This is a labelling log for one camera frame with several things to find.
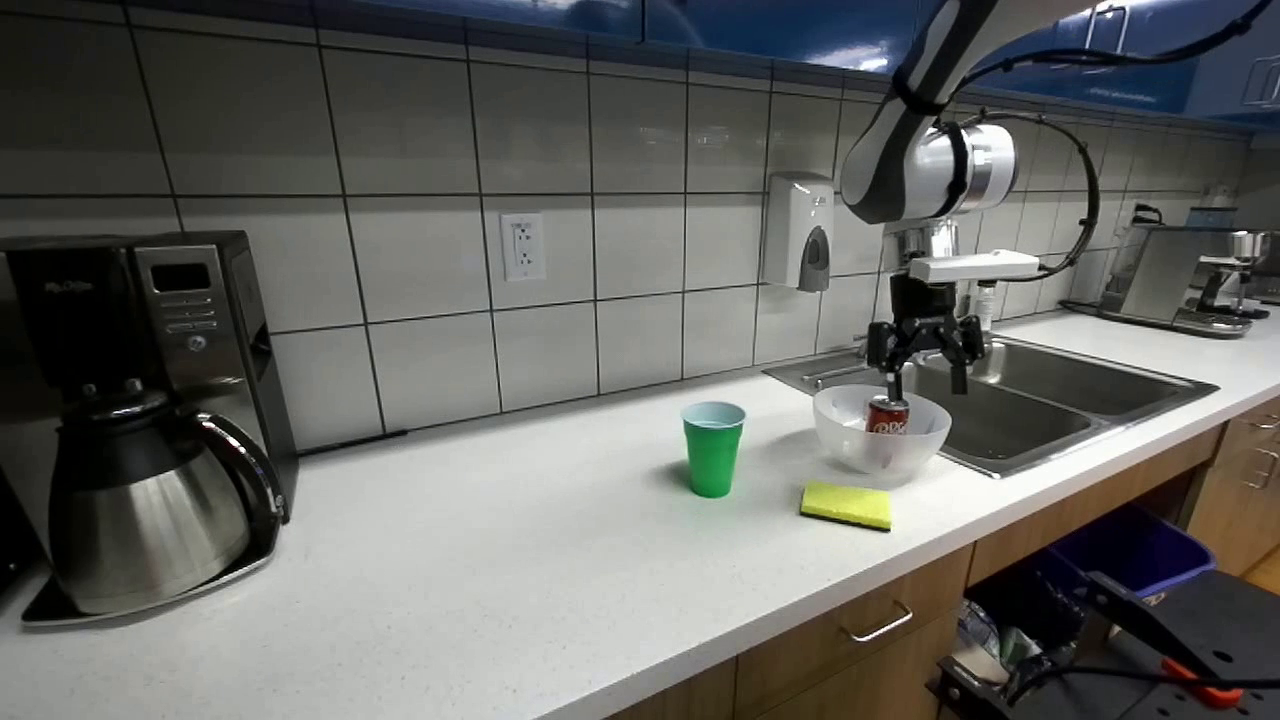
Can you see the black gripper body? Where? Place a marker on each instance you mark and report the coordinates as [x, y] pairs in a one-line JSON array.
[[924, 300]]

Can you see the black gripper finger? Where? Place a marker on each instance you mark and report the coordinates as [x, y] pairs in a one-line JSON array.
[[961, 354], [890, 354]]

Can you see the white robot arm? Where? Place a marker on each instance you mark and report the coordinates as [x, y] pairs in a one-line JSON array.
[[933, 173]]

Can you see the clear plastic bowl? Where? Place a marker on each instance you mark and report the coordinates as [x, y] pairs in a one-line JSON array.
[[855, 454]]

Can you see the small soap bottle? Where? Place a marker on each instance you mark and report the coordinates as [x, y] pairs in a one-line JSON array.
[[991, 308]]

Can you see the stainless steel sink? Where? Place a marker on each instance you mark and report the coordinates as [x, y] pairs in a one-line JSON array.
[[1065, 382]]

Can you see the white soap dispenser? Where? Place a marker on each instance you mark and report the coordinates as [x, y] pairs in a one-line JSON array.
[[796, 233]]

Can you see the yellow sponge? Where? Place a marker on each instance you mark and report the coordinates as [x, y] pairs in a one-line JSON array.
[[845, 504]]

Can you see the green plastic cup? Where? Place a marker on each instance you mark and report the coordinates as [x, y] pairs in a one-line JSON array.
[[714, 454]]

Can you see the silver espresso machine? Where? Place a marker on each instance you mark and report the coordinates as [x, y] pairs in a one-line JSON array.
[[1174, 272]]

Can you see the blue plastic bin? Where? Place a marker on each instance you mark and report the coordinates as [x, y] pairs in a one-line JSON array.
[[1134, 548]]

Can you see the black trash bag bin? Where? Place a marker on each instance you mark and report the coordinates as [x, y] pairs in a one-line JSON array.
[[1013, 627]]

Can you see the wooden base cabinet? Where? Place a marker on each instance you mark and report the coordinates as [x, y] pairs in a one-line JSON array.
[[802, 665]]

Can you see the blue glossy upper cabinet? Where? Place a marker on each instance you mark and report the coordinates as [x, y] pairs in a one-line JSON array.
[[747, 25]]

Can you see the black robot stand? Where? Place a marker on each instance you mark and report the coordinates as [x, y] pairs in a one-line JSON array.
[[1222, 621]]

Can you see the orange clamp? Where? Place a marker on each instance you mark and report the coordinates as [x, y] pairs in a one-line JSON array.
[[1204, 688]]

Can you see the black coffee maker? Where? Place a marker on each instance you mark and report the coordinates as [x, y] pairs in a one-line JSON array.
[[187, 305]]

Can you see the steel coffee carafe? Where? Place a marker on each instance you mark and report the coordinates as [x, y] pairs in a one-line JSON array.
[[146, 521]]

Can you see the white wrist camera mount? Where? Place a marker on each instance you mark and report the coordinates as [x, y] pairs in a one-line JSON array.
[[986, 264]]

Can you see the white wall outlet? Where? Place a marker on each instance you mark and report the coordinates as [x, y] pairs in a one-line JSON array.
[[524, 250]]

